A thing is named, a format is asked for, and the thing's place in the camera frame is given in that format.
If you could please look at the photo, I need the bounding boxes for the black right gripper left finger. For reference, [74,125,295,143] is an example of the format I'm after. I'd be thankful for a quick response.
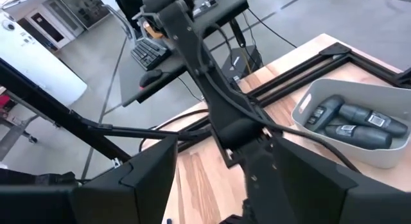
[73,136,179,224]

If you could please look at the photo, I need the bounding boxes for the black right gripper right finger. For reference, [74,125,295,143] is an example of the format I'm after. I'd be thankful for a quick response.
[272,137,358,224]

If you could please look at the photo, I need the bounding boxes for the black desk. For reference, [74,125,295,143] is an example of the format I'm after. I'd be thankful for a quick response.
[118,0,258,108]

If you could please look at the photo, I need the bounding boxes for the black computer mouse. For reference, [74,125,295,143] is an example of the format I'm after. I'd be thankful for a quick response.
[138,68,163,89]

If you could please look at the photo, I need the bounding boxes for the light grey plastic bin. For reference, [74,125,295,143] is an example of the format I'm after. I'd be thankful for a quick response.
[290,78,411,169]

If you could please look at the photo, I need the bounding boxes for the black keyboard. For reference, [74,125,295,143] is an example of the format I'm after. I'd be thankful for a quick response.
[130,37,171,72]

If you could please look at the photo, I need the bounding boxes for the grey metal stand leg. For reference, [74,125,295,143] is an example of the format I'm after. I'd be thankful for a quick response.
[0,116,39,161]

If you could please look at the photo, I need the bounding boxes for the black mini computer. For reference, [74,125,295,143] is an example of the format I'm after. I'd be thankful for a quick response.
[220,45,264,83]

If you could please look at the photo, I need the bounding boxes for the white column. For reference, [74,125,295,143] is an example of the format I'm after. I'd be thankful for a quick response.
[0,10,88,107]

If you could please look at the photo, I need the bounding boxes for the black office chair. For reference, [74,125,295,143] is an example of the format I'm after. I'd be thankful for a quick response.
[112,0,147,37]

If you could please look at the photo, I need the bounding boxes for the white cabinet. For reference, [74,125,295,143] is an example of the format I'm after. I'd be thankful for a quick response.
[24,0,86,51]

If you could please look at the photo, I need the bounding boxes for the black table cable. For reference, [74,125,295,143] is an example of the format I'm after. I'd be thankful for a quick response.
[137,108,210,153]

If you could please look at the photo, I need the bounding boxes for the black metal rig frame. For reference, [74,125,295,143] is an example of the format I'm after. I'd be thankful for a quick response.
[0,42,411,162]

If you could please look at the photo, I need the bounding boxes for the black floor cable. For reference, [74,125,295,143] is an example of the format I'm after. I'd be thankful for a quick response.
[247,7,298,49]

